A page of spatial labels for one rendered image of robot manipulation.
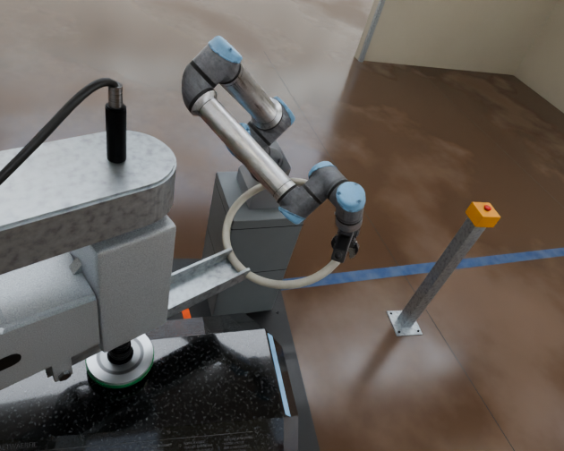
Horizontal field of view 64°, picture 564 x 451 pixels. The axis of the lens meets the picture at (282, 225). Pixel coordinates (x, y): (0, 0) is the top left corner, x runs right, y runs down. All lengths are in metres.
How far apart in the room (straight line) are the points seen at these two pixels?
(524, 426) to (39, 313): 2.87
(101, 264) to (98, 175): 0.20
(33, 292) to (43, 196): 0.31
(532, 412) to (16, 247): 3.11
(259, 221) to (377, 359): 1.27
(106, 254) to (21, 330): 0.25
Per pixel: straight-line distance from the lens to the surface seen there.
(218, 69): 1.63
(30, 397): 1.69
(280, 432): 1.70
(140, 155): 1.06
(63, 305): 1.16
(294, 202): 1.48
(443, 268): 2.85
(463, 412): 3.15
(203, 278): 1.60
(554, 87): 8.48
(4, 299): 1.18
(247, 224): 2.27
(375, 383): 2.95
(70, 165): 1.03
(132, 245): 1.07
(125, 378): 1.62
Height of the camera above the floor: 2.37
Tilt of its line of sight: 42 degrees down
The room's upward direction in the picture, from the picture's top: 18 degrees clockwise
